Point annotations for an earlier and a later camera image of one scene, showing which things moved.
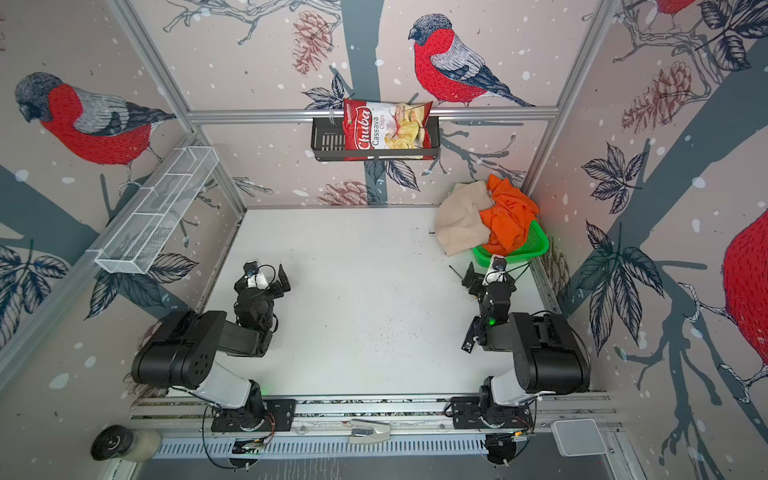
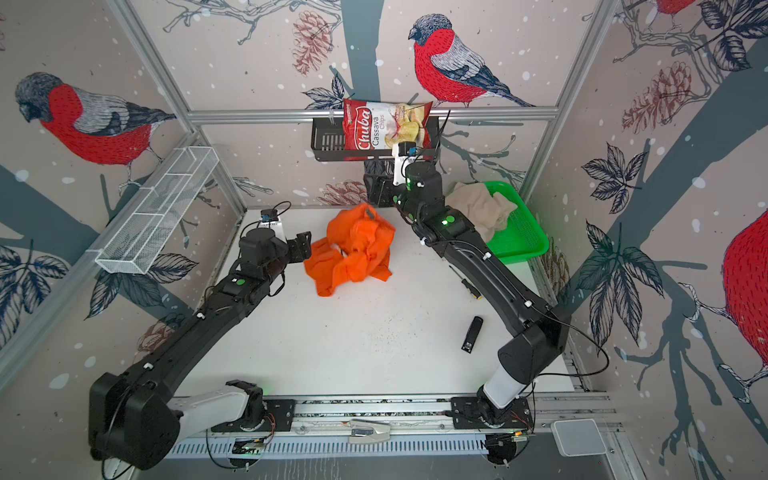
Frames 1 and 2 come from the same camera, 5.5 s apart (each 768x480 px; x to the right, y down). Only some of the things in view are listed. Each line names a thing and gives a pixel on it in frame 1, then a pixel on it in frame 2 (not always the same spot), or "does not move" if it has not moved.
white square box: [577, 437] does not move
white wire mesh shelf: [137, 248] does not move
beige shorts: [459, 224] does not move
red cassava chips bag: [386, 125] does not move
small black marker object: [472, 333] does not move
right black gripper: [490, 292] → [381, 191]
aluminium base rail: [380, 428] does not move
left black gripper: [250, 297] → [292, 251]
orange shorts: [508, 218] → [357, 247]
